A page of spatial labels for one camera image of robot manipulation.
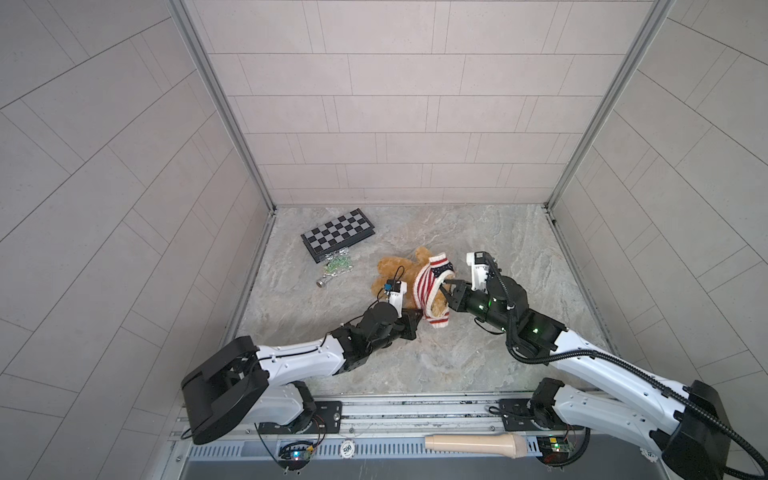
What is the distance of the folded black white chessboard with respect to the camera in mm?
1014

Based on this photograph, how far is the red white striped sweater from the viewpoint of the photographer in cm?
72

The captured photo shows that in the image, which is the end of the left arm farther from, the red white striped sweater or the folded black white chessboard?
the folded black white chessboard

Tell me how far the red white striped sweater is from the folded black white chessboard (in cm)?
39
